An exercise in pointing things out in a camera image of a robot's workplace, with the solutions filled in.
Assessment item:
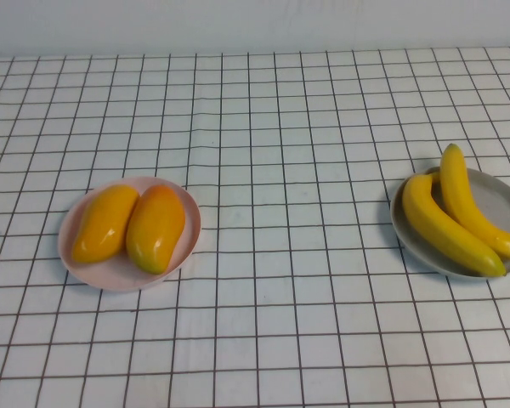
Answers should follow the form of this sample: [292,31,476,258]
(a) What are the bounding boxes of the yellow plastic banana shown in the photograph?
[439,143,510,259]
[402,171,507,278]

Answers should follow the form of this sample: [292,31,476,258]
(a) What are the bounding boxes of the pink round plate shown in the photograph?
[56,175,202,292]

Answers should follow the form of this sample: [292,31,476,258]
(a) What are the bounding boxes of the green-tipped orange mango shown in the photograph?
[124,184,187,275]

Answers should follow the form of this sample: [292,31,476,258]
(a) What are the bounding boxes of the plain orange-yellow mango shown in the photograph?
[71,184,140,265]

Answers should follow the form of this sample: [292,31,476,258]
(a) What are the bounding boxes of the grey round plate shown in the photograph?
[389,167,510,279]

